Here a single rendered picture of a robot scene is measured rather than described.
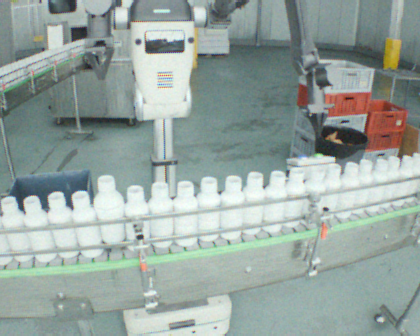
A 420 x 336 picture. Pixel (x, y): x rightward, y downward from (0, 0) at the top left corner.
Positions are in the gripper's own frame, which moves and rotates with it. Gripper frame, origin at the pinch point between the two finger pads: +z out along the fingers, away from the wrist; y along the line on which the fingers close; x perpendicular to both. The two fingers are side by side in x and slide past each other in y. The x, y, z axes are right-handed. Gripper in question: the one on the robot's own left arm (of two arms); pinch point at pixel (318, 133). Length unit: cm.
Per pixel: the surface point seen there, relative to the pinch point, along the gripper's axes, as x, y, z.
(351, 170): -19.1, -1.5, 9.9
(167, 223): -17, -52, 18
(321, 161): -3.8, -1.6, 8.8
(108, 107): 361, -71, -35
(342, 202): -16.2, -2.5, 19.4
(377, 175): -17.9, 9.6, 12.7
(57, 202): -19, -77, 9
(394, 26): 621, 699, -258
